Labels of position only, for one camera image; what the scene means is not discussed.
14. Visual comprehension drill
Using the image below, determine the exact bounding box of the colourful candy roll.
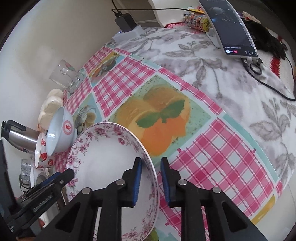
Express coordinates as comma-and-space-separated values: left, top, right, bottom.
183, 13, 210, 33

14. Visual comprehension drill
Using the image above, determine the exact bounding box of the black charger plug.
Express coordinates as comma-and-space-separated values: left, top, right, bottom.
114, 12, 137, 33

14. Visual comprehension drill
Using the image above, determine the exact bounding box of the white tray with glasses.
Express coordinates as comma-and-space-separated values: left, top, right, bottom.
19, 159, 48, 193

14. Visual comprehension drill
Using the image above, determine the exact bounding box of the smartphone on stand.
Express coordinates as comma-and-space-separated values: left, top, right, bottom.
199, 0, 258, 59

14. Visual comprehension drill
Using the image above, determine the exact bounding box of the grey floral table cover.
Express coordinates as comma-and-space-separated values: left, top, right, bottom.
108, 27, 295, 185

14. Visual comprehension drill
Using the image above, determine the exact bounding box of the strawberry pattern bowl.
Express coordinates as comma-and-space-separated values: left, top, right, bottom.
33, 133, 55, 169

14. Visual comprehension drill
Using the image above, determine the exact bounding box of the floral round plate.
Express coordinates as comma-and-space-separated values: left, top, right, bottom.
66, 122, 159, 240

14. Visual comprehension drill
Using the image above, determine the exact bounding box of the white power strip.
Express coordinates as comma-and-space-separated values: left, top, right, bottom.
112, 26, 144, 44

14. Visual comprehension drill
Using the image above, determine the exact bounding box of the stainless steel thermos jug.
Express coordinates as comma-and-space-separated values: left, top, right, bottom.
1, 120, 39, 154

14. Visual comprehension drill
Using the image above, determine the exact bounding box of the black cable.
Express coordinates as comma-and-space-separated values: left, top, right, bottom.
242, 53, 296, 102

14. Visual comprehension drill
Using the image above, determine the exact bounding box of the checkered picture tablecloth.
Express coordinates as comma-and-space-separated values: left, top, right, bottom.
64, 46, 282, 240

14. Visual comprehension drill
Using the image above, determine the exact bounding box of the clear glass mug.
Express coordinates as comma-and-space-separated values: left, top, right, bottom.
49, 59, 84, 94

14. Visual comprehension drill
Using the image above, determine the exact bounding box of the bag of steamed buns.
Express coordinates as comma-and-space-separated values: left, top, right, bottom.
38, 89, 64, 132

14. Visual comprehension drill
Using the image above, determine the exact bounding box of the light blue small bowl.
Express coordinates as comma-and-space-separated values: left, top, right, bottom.
46, 106, 77, 156

